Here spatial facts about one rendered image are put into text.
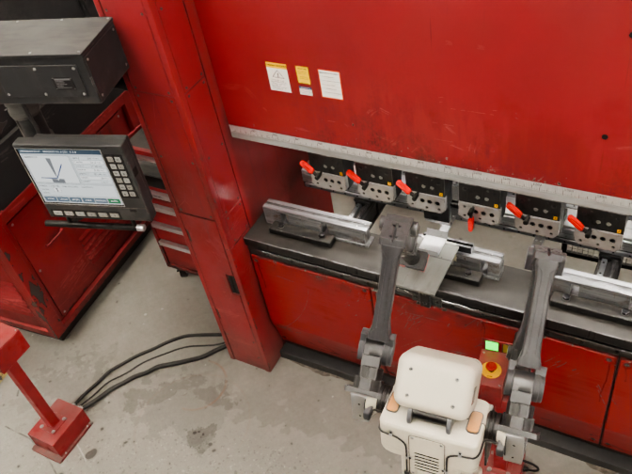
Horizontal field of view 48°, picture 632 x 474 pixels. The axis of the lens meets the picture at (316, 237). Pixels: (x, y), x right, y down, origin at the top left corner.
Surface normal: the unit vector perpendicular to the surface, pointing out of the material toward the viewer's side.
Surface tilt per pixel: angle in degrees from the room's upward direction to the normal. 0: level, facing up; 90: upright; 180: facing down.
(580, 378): 90
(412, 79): 90
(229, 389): 0
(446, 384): 47
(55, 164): 90
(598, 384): 90
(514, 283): 0
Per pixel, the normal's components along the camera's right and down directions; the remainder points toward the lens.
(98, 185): -0.22, 0.69
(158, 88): -0.46, 0.66
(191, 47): 0.88, 0.22
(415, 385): -0.38, 0.01
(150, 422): -0.15, -0.72
